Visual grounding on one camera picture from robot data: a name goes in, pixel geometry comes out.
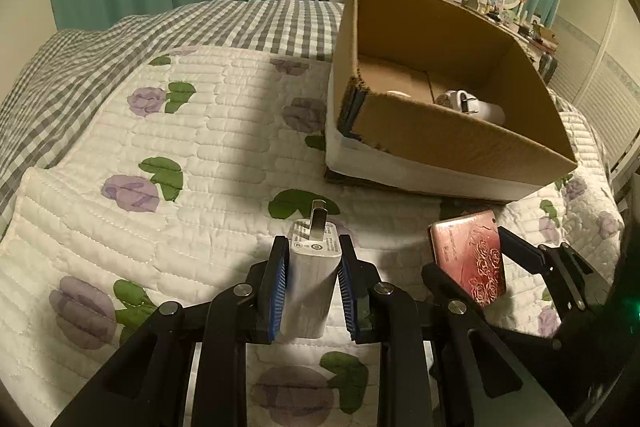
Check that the red floral patterned case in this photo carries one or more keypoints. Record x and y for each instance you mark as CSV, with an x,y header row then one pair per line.
x,y
468,250

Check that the white charger adapter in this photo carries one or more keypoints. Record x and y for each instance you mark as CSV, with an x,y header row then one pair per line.
x,y
315,254

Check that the cardboard box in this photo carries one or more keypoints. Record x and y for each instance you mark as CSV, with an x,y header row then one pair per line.
x,y
428,97

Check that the white dressing table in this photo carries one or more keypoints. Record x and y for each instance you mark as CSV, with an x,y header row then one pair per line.
x,y
540,51

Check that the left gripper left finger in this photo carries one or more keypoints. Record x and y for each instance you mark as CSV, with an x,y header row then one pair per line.
x,y
271,290

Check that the white floral quilt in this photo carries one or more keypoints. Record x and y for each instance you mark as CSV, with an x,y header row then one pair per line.
x,y
149,207

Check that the grey checkered bedsheet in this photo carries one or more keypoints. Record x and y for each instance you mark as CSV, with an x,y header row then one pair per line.
x,y
60,89

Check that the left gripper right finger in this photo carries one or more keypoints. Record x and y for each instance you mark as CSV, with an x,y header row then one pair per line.
x,y
357,279

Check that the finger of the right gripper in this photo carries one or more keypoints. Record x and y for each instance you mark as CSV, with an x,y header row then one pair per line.
x,y
578,291
449,308

